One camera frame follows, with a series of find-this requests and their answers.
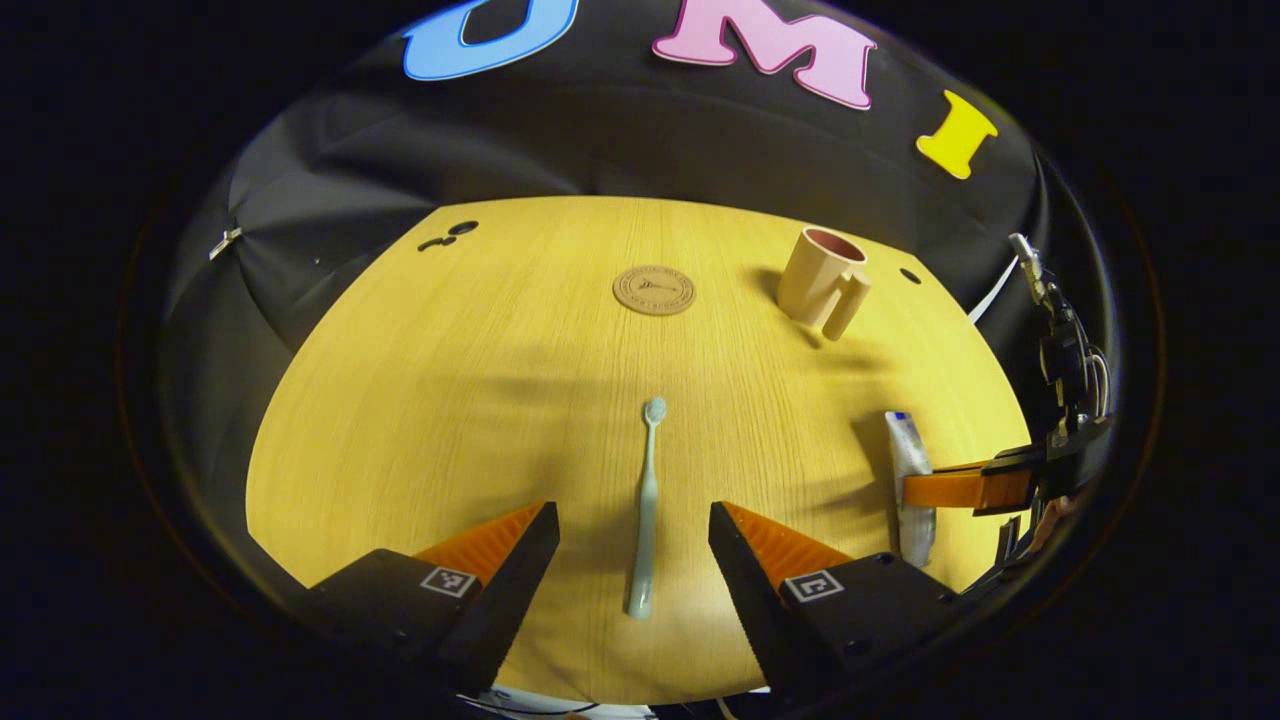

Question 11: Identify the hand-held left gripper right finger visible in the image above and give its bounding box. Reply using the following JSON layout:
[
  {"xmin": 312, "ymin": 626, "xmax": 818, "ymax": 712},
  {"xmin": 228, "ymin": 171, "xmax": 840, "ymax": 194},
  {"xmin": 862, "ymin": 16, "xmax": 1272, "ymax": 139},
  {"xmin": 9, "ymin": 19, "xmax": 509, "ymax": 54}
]
[{"xmin": 708, "ymin": 500, "xmax": 969, "ymax": 704}]

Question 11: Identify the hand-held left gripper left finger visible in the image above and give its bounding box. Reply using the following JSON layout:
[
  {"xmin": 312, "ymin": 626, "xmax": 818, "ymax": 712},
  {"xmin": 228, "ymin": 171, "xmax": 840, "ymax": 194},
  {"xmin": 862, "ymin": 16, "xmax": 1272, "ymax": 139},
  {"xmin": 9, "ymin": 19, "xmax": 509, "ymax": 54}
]
[{"xmin": 298, "ymin": 501, "xmax": 562, "ymax": 696}]

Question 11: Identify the white toothpaste tube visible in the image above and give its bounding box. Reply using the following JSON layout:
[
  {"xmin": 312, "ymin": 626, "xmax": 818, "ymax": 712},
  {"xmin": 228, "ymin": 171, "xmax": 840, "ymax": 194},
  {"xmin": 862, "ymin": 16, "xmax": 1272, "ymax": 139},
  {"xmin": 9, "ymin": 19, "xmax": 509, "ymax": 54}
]
[{"xmin": 884, "ymin": 410, "xmax": 938, "ymax": 568}]

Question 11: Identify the pale green toothbrush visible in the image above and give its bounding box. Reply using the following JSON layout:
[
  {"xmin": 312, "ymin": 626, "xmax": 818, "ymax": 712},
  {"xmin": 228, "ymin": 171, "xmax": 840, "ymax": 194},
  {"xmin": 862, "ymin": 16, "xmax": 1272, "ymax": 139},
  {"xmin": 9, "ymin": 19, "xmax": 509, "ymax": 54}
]
[{"xmin": 626, "ymin": 396, "xmax": 669, "ymax": 620}]

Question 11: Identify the beige cup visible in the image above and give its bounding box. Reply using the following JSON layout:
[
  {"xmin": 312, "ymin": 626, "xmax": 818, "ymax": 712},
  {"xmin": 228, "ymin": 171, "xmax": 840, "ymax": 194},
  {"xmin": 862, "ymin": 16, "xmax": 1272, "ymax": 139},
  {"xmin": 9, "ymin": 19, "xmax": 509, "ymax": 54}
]
[{"xmin": 775, "ymin": 226, "xmax": 872, "ymax": 342}]

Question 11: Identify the round brown coaster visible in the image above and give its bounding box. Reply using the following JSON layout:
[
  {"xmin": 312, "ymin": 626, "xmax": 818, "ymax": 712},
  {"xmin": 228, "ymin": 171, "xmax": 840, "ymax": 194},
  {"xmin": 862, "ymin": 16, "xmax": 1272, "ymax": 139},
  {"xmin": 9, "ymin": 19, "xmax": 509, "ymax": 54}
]
[{"xmin": 612, "ymin": 264, "xmax": 698, "ymax": 317}]

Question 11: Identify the wooden desktop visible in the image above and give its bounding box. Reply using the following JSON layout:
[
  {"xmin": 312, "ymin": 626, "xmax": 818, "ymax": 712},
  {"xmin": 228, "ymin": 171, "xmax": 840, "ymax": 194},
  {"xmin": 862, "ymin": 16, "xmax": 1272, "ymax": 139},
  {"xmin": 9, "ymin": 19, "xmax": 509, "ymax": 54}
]
[{"xmin": 245, "ymin": 195, "xmax": 1033, "ymax": 706}]

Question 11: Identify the black backdrop cloth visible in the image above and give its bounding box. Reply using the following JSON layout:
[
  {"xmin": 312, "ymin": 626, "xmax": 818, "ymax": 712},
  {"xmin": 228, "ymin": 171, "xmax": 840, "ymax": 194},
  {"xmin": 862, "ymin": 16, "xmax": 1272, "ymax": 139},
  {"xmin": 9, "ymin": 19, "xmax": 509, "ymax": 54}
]
[{"xmin": 160, "ymin": 0, "xmax": 1111, "ymax": 641}]

